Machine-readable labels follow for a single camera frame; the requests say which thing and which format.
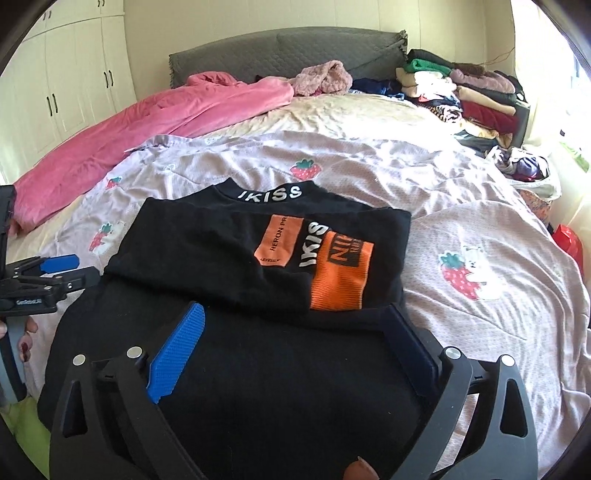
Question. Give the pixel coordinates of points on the dark blue cloth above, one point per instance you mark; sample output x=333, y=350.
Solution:
x=374, y=87

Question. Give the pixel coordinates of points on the stack of folded clothes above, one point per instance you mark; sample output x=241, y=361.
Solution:
x=471, y=92

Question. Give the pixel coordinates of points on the white plastic bag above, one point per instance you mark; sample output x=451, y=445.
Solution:
x=547, y=187

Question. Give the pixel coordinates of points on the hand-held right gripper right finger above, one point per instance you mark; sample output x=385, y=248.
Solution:
x=415, y=353

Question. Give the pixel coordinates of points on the pink blanket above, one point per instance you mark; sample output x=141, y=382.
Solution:
x=138, y=129

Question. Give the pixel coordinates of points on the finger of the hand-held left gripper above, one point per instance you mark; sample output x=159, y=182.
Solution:
x=60, y=263
x=78, y=278

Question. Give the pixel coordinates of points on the black sweater with orange patches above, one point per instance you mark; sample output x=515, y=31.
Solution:
x=207, y=244

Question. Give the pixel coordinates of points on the black white striped cloth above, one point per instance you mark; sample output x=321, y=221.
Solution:
x=447, y=114

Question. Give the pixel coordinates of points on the red bag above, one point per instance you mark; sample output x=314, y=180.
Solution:
x=569, y=242

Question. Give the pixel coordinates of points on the black bin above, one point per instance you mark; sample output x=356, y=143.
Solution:
x=521, y=122

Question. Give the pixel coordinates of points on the purple clothes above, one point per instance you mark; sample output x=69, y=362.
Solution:
x=521, y=164

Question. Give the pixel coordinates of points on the green cloth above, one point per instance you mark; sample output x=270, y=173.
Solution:
x=23, y=429

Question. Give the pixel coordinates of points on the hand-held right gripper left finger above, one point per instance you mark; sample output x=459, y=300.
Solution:
x=178, y=355

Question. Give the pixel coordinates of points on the grey padded headboard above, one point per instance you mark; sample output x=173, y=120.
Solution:
x=258, y=55

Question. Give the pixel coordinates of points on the person's right hand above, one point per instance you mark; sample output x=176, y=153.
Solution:
x=360, y=470

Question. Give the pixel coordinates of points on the person's left hand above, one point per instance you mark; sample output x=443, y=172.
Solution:
x=31, y=325

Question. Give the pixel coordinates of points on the light purple strawberry quilt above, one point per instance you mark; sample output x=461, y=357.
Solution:
x=461, y=207

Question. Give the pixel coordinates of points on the white wardrobe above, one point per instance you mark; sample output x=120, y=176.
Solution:
x=69, y=69

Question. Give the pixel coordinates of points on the pink fluffy garment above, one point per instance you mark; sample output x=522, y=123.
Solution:
x=323, y=78

